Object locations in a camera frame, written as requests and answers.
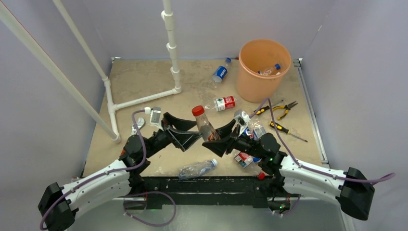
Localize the far blue Pepsi bottle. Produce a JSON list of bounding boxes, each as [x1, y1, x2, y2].
[[212, 57, 231, 83]]

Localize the clear white cap bottle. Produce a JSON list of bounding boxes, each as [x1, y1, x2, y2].
[[178, 159, 218, 180]]

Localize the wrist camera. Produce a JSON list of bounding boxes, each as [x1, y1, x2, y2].
[[234, 109, 251, 128], [144, 107, 161, 125]]

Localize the purple loop cable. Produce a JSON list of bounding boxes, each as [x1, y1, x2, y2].
[[123, 191, 177, 227]]

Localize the orange plastic bin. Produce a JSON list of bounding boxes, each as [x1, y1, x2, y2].
[[236, 39, 292, 103]]

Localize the yellow handled pliers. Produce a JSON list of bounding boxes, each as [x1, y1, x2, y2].
[[272, 101, 298, 120]]

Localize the adjustable wrench red handle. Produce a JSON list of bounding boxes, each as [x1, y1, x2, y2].
[[130, 117, 145, 136]]

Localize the red label water bottle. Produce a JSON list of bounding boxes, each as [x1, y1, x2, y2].
[[203, 96, 238, 112]]

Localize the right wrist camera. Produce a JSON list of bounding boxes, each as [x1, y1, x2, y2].
[[234, 109, 251, 128]]

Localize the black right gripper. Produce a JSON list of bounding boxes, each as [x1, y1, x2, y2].
[[203, 119, 263, 159]]

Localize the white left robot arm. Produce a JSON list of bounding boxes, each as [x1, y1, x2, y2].
[[38, 113, 201, 231]]

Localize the red blue label bottle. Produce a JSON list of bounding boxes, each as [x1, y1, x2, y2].
[[234, 152, 266, 180]]

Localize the white PVC pipe frame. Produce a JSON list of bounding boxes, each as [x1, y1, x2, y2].
[[0, 0, 182, 143]]

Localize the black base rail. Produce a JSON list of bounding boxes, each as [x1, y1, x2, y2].
[[135, 176, 287, 208]]

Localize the crushed white cap bottle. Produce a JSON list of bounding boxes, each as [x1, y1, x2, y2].
[[249, 117, 267, 140]]

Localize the red cap clear bottle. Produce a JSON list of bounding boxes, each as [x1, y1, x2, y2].
[[191, 105, 220, 141]]

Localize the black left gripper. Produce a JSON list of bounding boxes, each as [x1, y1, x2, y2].
[[143, 113, 203, 159]]

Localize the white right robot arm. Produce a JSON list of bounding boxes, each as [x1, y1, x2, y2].
[[202, 127, 375, 220]]

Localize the small blue Pepsi bottle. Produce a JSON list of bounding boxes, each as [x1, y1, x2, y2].
[[242, 127, 254, 139]]

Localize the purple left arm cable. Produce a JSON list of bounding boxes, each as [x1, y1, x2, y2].
[[39, 110, 147, 231]]

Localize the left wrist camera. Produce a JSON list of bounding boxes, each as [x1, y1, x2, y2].
[[144, 107, 161, 125]]

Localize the large Pepsi bottle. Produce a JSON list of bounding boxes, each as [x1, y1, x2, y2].
[[257, 64, 281, 76]]

